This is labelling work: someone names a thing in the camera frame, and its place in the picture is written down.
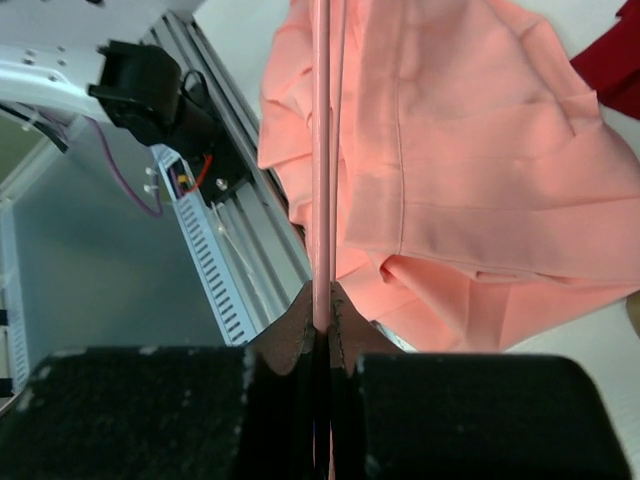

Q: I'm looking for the white slotted cable duct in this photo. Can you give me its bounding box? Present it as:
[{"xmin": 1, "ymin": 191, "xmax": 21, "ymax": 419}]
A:
[{"xmin": 151, "ymin": 145, "xmax": 256, "ymax": 346}]

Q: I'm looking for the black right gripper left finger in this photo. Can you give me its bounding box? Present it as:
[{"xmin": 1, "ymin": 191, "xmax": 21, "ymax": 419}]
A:
[{"xmin": 1, "ymin": 287, "xmax": 315, "ymax": 479}]

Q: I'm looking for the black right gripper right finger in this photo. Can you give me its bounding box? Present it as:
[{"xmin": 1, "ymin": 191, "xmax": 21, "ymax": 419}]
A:
[{"xmin": 328, "ymin": 285, "xmax": 632, "ymax": 479}]

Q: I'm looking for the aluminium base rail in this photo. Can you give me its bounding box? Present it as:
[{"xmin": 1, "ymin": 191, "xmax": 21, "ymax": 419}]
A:
[{"xmin": 143, "ymin": 13, "xmax": 311, "ymax": 337}]

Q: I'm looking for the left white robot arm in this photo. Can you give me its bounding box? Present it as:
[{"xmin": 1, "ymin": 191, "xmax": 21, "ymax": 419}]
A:
[{"xmin": 1, "ymin": 1, "xmax": 218, "ymax": 158}]

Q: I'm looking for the red skirt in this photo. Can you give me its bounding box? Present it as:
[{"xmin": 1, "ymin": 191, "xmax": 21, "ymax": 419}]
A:
[{"xmin": 571, "ymin": 0, "xmax": 639, "ymax": 120}]

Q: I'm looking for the pink pleated skirt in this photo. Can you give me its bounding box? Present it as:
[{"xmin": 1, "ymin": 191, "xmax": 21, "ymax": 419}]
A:
[{"xmin": 256, "ymin": 0, "xmax": 640, "ymax": 354}]

